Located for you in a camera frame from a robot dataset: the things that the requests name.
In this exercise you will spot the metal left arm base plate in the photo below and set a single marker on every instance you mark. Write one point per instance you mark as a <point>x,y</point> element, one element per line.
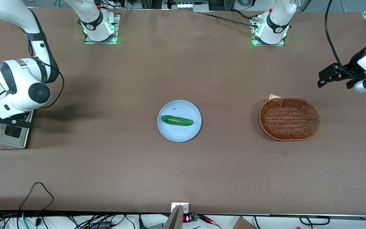
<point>283,44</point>

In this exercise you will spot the brown cardboard box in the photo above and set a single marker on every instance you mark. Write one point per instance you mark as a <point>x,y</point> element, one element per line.
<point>243,224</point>

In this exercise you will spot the red LED display module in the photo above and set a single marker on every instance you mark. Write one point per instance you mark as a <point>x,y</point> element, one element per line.
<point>186,218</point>

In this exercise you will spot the brown wicker oval basket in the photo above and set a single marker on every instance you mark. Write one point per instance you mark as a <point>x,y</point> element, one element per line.
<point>289,119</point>

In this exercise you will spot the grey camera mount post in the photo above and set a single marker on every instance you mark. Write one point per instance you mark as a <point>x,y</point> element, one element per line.
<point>177,219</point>

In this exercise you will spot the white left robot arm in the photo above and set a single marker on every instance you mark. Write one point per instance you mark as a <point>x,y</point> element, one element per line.
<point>276,19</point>

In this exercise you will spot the orange paper basket tag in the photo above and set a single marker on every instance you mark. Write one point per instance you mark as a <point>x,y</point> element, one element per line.
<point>273,96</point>

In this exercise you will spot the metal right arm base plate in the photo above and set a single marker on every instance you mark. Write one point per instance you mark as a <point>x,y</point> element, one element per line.
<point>89,41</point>

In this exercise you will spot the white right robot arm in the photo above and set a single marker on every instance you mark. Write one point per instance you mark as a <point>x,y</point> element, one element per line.
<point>21,79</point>

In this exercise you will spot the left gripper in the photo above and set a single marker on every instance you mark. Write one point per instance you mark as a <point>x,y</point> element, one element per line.
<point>353,67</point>

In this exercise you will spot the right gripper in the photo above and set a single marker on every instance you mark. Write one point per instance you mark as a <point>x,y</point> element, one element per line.
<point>20,116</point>

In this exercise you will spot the light blue round plate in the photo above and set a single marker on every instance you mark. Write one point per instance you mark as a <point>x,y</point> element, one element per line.
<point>179,133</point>

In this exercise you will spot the green cucumber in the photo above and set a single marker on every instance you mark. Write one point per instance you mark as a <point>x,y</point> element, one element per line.
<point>176,121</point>

